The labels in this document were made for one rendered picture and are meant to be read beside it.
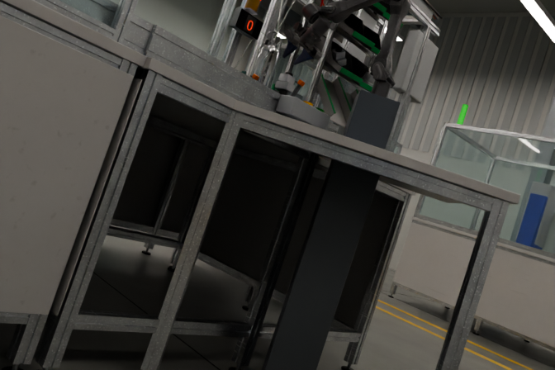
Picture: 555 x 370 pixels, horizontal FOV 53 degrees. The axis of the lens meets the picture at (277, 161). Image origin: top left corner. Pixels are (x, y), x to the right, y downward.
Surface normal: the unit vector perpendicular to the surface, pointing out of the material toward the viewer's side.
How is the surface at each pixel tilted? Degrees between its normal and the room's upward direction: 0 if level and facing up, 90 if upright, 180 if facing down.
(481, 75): 90
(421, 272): 90
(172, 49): 90
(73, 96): 90
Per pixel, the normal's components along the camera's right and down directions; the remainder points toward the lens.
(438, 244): -0.68, -0.27
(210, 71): 0.70, 0.20
